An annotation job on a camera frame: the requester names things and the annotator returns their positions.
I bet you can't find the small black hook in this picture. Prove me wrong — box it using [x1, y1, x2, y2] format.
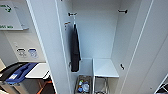
[119, 63, 126, 71]
[68, 60, 73, 68]

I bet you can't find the white clothes hanger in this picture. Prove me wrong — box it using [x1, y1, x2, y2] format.
[71, 15, 80, 30]

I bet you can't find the basket with bottles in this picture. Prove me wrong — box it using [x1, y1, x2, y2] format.
[74, 74, 94, 94]

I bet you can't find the white wardrobe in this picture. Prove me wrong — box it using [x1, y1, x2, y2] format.
[54, 0, 143, 94]

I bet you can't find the white wall sign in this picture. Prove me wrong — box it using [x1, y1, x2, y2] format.
[16, 48, 28, 59]

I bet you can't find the black wall peg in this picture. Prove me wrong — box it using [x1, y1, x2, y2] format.
[117, 9, 129, 15]
[67, 12, 78, 17]

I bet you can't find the white wire stand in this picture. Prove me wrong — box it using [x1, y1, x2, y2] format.
[153, 73, 168, 94]

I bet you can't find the white bottle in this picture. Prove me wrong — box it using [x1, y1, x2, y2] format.
[82, 83, 91, 93]

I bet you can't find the blue white wall sticker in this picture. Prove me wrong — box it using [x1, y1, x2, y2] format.
[27, 48, 40, 60]

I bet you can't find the black garment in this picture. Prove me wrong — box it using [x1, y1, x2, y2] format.
[69, 23, 83, 73]

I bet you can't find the white wardrobe door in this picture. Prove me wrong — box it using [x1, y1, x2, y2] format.
[119, 0, 168, 94]
[25, 0, 73, 94]

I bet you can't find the orange white label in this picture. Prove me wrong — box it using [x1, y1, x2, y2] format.
[63, 21, 72, 29]

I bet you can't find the white inner shelf unit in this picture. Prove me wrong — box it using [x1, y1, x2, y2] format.
[92, 58, 120, 94]

